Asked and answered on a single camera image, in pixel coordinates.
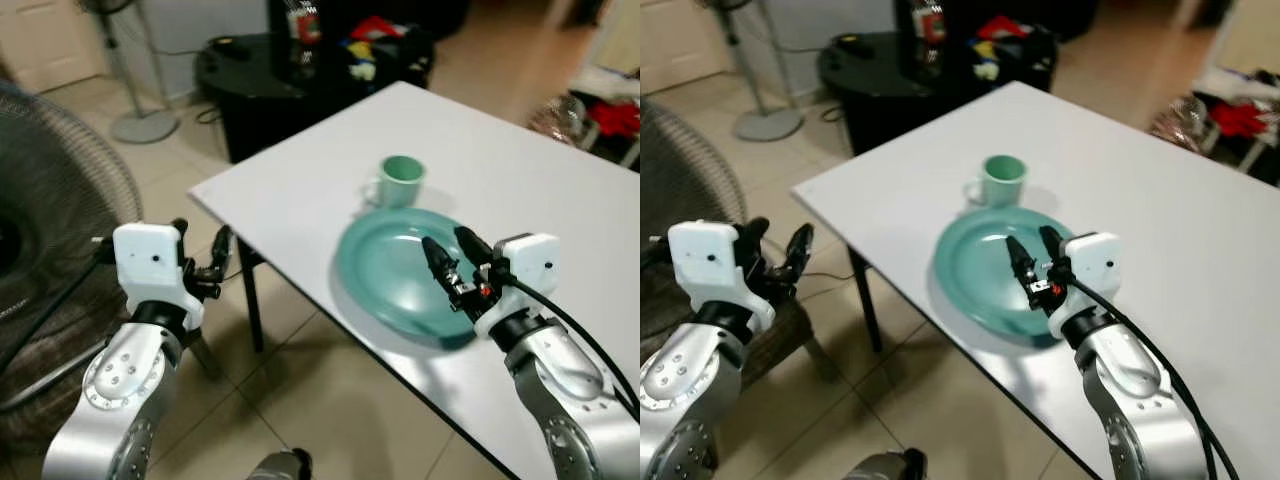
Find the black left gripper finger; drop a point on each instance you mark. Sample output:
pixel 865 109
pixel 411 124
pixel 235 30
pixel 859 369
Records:
pixel 755 240
pixel 799 250
pixel 179 238
pixel 220 252

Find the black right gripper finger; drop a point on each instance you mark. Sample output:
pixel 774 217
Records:
pixel 473 245
pixel 1052 245
pixel 437 262
pixel 1019 260

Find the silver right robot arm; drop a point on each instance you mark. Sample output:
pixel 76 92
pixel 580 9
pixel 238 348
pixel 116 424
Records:
pixel 565 395
pixel 1130 385

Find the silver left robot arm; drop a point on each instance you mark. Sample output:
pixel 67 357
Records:
pixel 675 385
pixel 120 385

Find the teal round plate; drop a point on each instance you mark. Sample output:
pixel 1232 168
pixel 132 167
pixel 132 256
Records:
pixel 390 275
pixel 985 275

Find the black table leg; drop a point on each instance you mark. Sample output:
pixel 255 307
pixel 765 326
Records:
pixel 866 300
pixel 250 295

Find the brown wicker stool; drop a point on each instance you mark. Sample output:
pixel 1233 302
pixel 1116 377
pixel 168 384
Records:
pixel 790 335
pixel 205 355

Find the teal mug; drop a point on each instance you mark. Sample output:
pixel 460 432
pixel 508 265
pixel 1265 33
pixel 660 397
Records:
pixel 1003 180
pixel 402 180

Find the large dark fan grille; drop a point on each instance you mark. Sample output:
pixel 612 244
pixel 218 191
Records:
pixel 685 180
pixel 60 200

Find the clear glass jar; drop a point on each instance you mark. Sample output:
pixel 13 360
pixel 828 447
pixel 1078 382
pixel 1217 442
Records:
pixel 558 120
pixel 1178 122

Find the black round side table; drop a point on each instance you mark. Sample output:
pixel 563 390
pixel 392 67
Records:
pixel 880 100
pixel 260 105

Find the red cloth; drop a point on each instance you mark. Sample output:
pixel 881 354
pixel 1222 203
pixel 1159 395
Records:
pixel 1240 118
pixel 618 118

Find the grey robot foot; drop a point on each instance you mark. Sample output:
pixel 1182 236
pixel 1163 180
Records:
pixel 885 466
pixel 280 466

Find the colourful toy pile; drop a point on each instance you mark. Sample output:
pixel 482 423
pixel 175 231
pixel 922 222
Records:
pixel 998 45
pixel 372 45

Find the cream door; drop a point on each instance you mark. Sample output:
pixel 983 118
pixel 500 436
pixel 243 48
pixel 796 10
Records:
pixel 680 40
pixel 45 40

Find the dark bottle with red label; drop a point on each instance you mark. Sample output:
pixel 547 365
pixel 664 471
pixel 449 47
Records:
pixel 303 40
pixel 929 35

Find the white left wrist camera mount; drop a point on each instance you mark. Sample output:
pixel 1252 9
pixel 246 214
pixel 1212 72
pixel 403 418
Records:
pixel 705 262
pixel 145 262

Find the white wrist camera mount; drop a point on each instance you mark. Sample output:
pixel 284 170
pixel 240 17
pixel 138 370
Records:
pixel 145 262
pixel 1095 262
pixel 528 262
pixel 705 262

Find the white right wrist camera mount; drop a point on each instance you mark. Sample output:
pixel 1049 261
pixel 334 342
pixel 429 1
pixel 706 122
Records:
pixel 1095 262
pixel 528 262

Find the grey pedestal fan stand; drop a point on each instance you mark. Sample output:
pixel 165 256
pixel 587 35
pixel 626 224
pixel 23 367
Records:
pixel 140 120
pixel 765 120

